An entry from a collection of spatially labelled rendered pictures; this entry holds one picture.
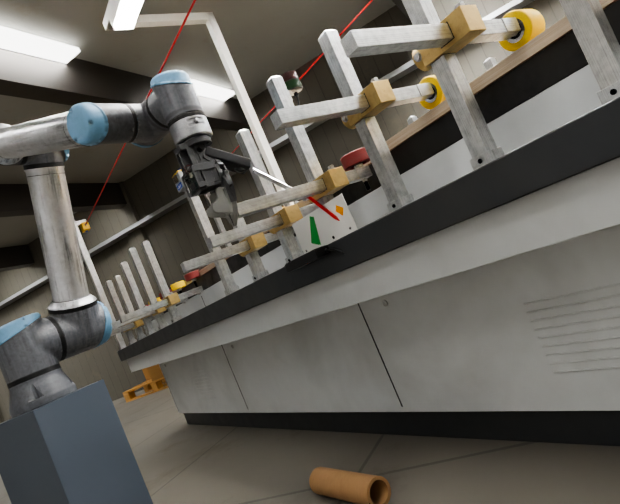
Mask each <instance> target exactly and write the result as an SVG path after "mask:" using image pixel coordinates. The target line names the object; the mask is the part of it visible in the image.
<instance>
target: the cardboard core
mask: <svg viewBox="0 0 620 504"><path fill-rule="evenodd" d="M309 484H310V487H311V489H312V491H313V492H314V493H316V494H319V495H323V496H327V497H331V498H335V499H340V500H344V501H348V502H352V503H356V504H388V502H389V500H390V497H391V488H390V484H389V482H388V481H387V480H386V479H385V478H384V477H382V476H377V475H370V474H364V473H358V472H352V471H345V470H339V469H333V468H327V467H317V468H315V469H314V470H313V471H312V473H311V475H310V479H309Z"/></svg>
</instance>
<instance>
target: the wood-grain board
mask: <svg viewBox="0 0 620 504"><path fill-rule="evenodd" d="M616 1H618V0H599V2H600V4H601V7H602V9H603V10H604V9H605V8H607V7H608V6H610V5H611V4H613V3H614V2H616ZM572 30H573V29H572V27H571V25H570V23H569V21H568V19H567V17H566V16H565V17H564V18H562V19H561V20H559V21H558V22H556V23H555V24H553V25H552V26H551V27H549V28H548V29H546V30H545V31H543V32H542V33H541V34H539V35H538V36H536V37H535V38H533V39H532V40H530V41H529V42H528V43H526V44H525V45H523V46H522V47H520V48H519V49H518V50H516V51H515V52H513V53H512V54H510V55H509V56H507V57H506V58H505V59H503V60H502V61H500V62H499V63H497V64H496V65H495V66H493V67H492V68H490V69H489V70H487V71H486V72H484V73H483V74H482V75H480V76H479V77H477V78H476V79H474V80H473V81H472V82H470V83H469V86H470V88H471V90H472V92H473V95H476V94H477V93H479V92H480V91H482V90H483V89H485V88H486V87H488V86H489V85H491V84H492V83H494V82H495V81H497V80H498V79H500V78H501V77H503V76H504V75H506V74H507V73H509V72H510V71H512V70H513V69H515V68H516V67H518V66H519V65H521V64H522V63H524V62H525V61H527V60H528V59H530V58H532V57H533V56H535V55H536V54H538V53H539V52H541V51H542V50H544V49H545V48H547V47H548V46H550V45H551V44H553V43H554V42H556V41H557V40H559V39H560V38H562V37H563V36H565V35H566V34H568V33H569V32H571V31H572ZM450 111H451V109H450V107H449V105H448V103H447V100H444V101H443V102H441V103H440V104H439V105H437V106H436V107H434V108H433V109H431V110H430V111H428V112H427V113H426V114H424V115H423V116H421V117H420V118H418V119H417V120H416V121H414V122H413V123H411V124H410V125H408V126H407V127H405V128H404V129H403V130H401V131H400V132H398V133H397V134H395V135H394V136H393V137H391V138H390V139H388V140H387V141H386V143H387V146H388V148H389V150H390V151H391V150H393V149H394V148H396V147H397V146H399V145H400V144H402V143H403V142H405V141H406V140H408V139H409V138H411V137H412V136H414V135H415V134H417V133H418V132H420V131H421V130H423V129H424V128H426V127H427V126H429V125H430V124H432V123H433V122H435V121H436V120H438V119H439V118H441V117H443V116H444V115H446V114H447V113H449V112H450ZM296 204H298V207H299V208H301V207H304V206H307V205H310V204H311V202H309V201H308V200H307V201H302V200H301V201H299V202H298V203H296ZM215 267H216V266H215V264H214V263H211V264H209V265H207V266H206V267H204V268H203V269H201V270H200V271H199V273H200V275H201V276H203V275H204V274H206V273H207V272H209V271H210V270H212V269H213V268H215ZM201 276H200V277H201ZM200 277H198V278H200ZM198 278H196V279H198Z"/></svg>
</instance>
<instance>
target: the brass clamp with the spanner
mask: <svg viewBox="0 0 620 504"><path fill-rule="evenodd" d="M319 179H323V182H324V184H325V186H326V190H325V191H323V192H322V193H320V194H316V195H313V196H311V197H312V198H314V199H315V200H316V201H318V200H319V199H321V198H322V197H325V196H328V195H331V194H334V193H336V192H337V191H339V190H340V189H342V188H343V187H345V186H346V185H348V184H349V181H348V178H347V176H346V174H345V171H344V169H343V167H342V166H340V167H337V168H333V169H329V170H327V171H326V172H325V173H323V174H322V175H320V176H319V177H318V178H316V179H315V180H314V181H316V180H319Z"/></svg>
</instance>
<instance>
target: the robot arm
mask: <svg viewBox="0 0 620 504"><path fill-rule="evenodd" d="M150 84H151V86H150V87H151V89H152V90H153V93H152V94H151V95H150V96H149V97H148V98H147V99H146V100H145V101H144V102H143V103H141V104H118V103H91V102H83V103H78V104H75V105H73V106H72V107H71V108H70V110H69V111H68V112H64V113H60V114H56V115H52V116H48V117H44V118H40V119H37V120H33V121H29V122H25V123H21V124H17V125H13V126H10V125H8V124H2V123H0V166H14V165H23V168H24V172H25V173H26V177H27V182H28V187H29V191H30V196H31V201H32V205H33V210H34V215H35V219H36V224H37V229H38V234H39V238H40V243H41V248H42V252H43V257H44V262H45V266H46V271H47V276H48V280H49V285H50V290H51V294H52V302H51V303H50V305H49V306H48V313H49V316H47V317H44V318H41V317H40V316H41V315H40V314H39V313H32V314H29V315H26V316H24V317H21V318H19V319H16V320H14V321H12V322H9V323H7V324H5V325H3V326H1V327H0V368H1V371H2V374H3V376H4V379H5V381H6V384H7V386H8V389H9V392H10V401H9V413H10V416H11V419H13V418H15V417H18V416H20V415H22V414H25V413H27V412H30V411H32V410H34V409H37V408H39V407H41V406H43V405H46V404H48V403H50V402H53V401H55V400H57V399H59V398H61V397H64V396H66V395H68V394H70V393H72V392H75V391H77V387H76V385H75V383H74V382H73V381H72V380H71V379H70V378H69V377H68V376H67V375H66V374H65V373H64V372H63V371H62V369H61V366H60V364H59V362H60V361H62V360H65V359H67V358H70V357H73V356H75V355H78V354H80V353H83V352H85V351H88V350H91V349H94V348H96V347H98V346H100V345H102V344H104V343H105V342H107V341H108V339H109V338H110V336H111V333H112V324H111V323H112V319H111V315H110V313H109V311H108V309H107V307H106V306H104V304H103V303H101V302H99V301H97V298H96V297H95V296H93V295H92V294H90V293H89V291H88V286H87V281H86V276H85V271H84V266H83V261H82V256H81V251H80V246H79V241H78V236H77V231H76V226H75V221H74V216H73V211H72V206H71V201H70V196H69V191H68V186H67V181H66V176H65V171H64V168H65V166H64V162H65V161H67V160H68V158H69V149H73V148H79V147H91V146H97V145H103V144H117V143H132V144H133V145H135V146H137V147H140V148H150V147H152V146H154V145H156V144H158V143H159V142H160V141H161V140H162V139H163V138H164V137H165V136H166V135H167V134H168V133H169V132H170V134H171V136H172V139H173V141H174V144H175V146H176V148H177V149H175V150H174V153H175V156H176V158H177V161H178V163H179V165H180V168H181V170H182V173H183V176H182V177H181V179H182V181H183V184H184V186H185V189H186V191H187V194H188V196H189V198H191V197H195V196H201V195H204V194H207V193H208V192H211V195H210V201H211V206H210V207H209V208H208V209H207V210H206V214H207V216H208V217H210V218H226V219H227V220H228V222H229V223H230V224H231V225H232V226H233V227H234V226H236V225H237V221H238V207H237V197H236V192H235V188H234V184H233V181H232V179H231V177H230V175H229V172H228V171H232V172H236V173H239V174H245V173H246V172H247V171H248V169H249V168H250V167H251V159H250V158H246V157H243V156H239V155H236V154H233V153H229V152H226V151H222V150H219V149H215V148H212V147H210V146H211V144H212V141H211V137H212V135H213V132H212V130H211V127H210V125H209V123H208V120H207V118H206V116H205V113H204V111H203V108H202V106H201V103H200V101H199V99H198V96H197V94H196V91H195V89H194V86H193V85H194V84H193V83H192V82H191V80H190V77H189V75H188V74H187V73H186V72H184V71H181V70H170V71H165V72H162V73H160V74H158V75H156V76H155V77H153V78H152V80H151V82H150ZM186 184H187V186H188V188H189V191H190V193H189V191H188V188H187V186H186Z"/></svg>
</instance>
